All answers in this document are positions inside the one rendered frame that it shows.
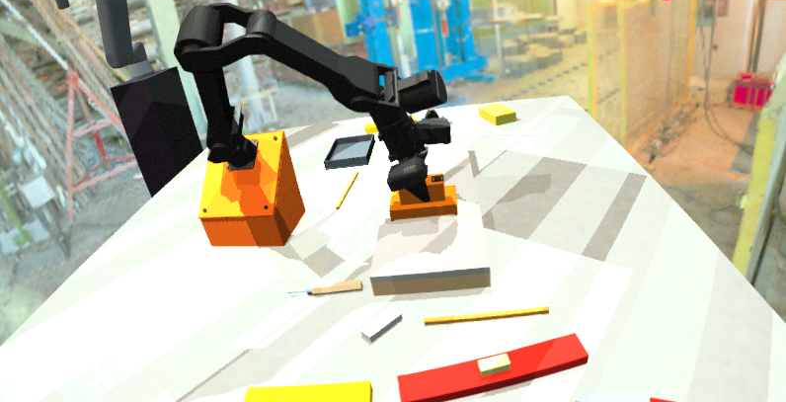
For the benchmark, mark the awl with tan wooden handle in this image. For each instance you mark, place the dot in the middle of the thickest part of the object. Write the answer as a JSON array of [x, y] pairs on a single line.
[[332, 287]]

